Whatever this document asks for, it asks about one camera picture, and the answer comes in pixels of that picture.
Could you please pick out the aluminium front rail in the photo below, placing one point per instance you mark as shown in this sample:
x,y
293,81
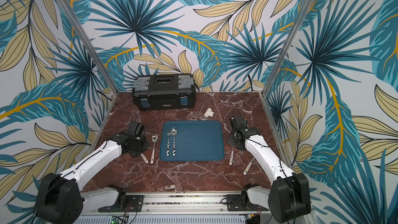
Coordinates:
x,y
181,208

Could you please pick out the colourful white handle spoon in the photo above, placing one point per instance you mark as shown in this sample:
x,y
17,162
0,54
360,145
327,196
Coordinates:
x,y
154,140

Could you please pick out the cow pattern handle fork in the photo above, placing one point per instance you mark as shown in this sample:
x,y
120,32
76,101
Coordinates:
x,y
168,142

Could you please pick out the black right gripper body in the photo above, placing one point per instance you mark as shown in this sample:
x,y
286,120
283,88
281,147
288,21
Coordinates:
x,y
235,141

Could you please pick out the black plastic toolbox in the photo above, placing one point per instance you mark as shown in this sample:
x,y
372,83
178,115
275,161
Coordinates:
x,y
164,92

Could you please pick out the white handle fork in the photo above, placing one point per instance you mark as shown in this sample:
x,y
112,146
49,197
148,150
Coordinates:
x,y
246,170
144,158

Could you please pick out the white PVC tee fitting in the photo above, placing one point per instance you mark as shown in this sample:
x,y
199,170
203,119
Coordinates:
x,y
209,113

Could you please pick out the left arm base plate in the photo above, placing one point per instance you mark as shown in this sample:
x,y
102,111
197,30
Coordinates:
x,y
126,204

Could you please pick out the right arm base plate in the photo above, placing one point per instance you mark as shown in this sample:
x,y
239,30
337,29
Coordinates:
x,y
238,203

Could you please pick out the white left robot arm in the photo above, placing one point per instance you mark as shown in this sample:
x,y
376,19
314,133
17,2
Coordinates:
x,y
60,199

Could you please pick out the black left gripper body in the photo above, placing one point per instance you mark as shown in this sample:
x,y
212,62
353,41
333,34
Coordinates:
x,y
140,146

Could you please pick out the cow pattern handle spoon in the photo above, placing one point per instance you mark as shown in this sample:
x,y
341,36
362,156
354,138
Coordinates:
x,y
174,134

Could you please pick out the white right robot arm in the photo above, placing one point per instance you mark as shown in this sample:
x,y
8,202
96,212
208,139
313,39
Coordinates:
x,y
289,196

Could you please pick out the teal plastic tray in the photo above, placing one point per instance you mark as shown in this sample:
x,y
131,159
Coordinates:
x,y
196,140

